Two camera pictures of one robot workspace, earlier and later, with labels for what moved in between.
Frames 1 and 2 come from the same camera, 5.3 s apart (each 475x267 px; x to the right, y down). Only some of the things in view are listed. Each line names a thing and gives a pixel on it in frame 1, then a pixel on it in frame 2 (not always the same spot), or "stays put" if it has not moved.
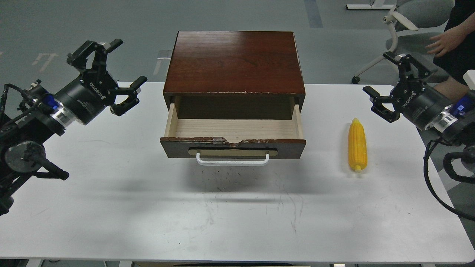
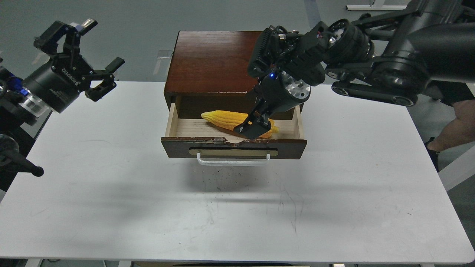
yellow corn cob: x=357 y=145 to x=231 y=120
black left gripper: x=95 y=89 to x=57 y=85
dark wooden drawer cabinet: x=232 y=75 stays put
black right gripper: x=423 y=105 to x=278 y=91
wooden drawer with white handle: x=233 y=142 stays put
